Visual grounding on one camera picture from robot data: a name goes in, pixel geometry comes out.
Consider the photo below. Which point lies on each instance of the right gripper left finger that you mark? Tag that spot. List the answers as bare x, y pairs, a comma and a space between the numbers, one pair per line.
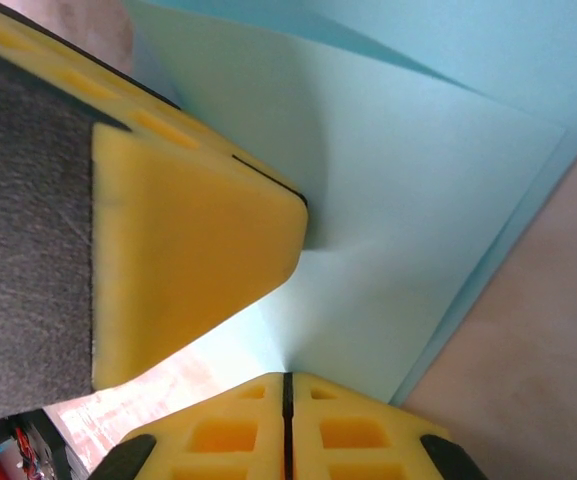
218, 440

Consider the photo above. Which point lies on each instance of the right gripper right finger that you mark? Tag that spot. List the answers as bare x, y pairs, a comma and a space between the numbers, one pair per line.
358, 440

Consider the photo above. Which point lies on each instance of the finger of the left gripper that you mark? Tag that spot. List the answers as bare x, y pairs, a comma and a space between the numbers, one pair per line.
183, 240

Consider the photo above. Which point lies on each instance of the teal cloth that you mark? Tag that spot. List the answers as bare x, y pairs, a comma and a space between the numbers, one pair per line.
408, 210

